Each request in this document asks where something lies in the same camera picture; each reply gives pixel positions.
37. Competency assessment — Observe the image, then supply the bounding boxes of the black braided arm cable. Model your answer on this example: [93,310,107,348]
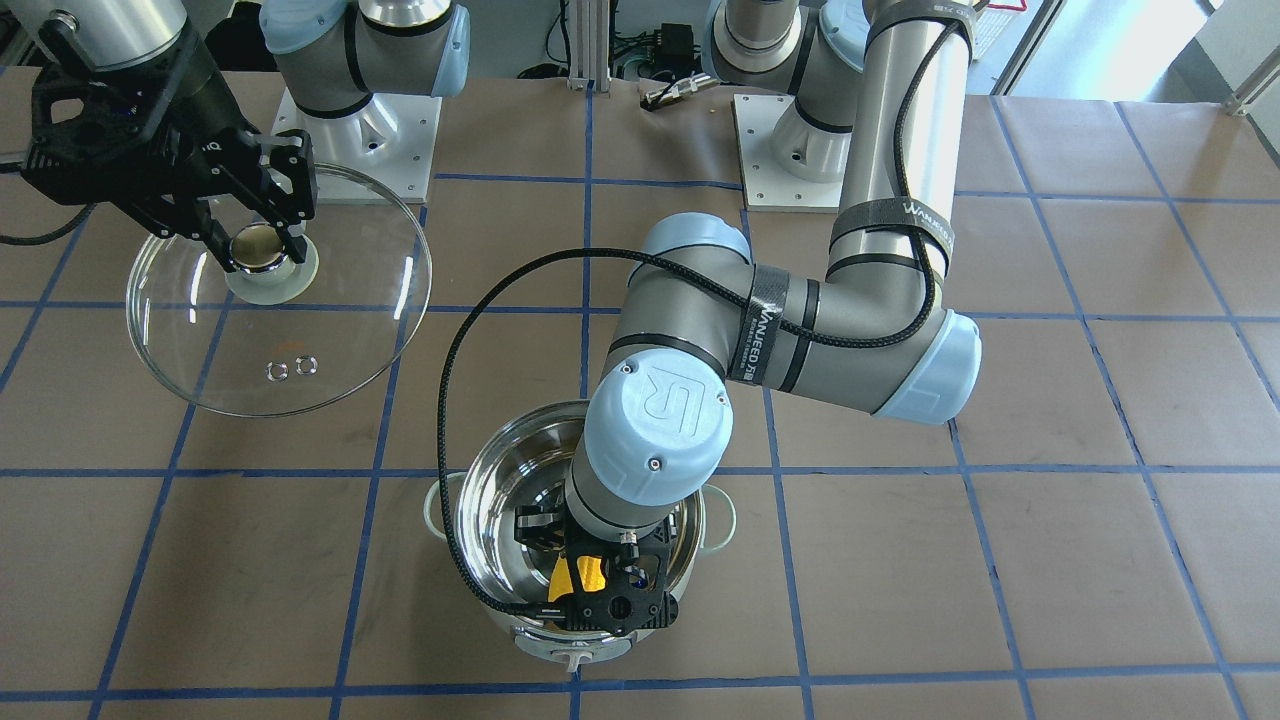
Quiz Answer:
[436,20,973,615]

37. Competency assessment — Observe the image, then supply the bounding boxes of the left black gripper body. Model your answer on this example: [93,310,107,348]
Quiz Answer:
[547,528,678,635]

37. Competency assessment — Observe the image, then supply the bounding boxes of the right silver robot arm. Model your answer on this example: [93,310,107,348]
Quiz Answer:
[3,1,470,273]

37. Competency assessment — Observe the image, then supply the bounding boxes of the yellow corn cob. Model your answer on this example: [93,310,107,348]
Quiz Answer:
[547,555,607,603]

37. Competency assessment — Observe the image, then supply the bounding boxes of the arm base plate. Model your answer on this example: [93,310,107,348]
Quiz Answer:
[732,94,852,214]
[271,92,442,205]

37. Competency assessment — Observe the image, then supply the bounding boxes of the glass pot lid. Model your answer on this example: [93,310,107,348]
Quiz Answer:
[125,163,433,416]

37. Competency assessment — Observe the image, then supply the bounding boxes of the aluminium frame post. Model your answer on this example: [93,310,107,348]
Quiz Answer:
[566,0,612,94]

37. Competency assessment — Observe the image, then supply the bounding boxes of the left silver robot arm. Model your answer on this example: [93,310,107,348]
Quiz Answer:
[502,1,982,635]

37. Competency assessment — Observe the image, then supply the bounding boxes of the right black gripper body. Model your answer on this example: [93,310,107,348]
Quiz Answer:
[20,28,262,229]

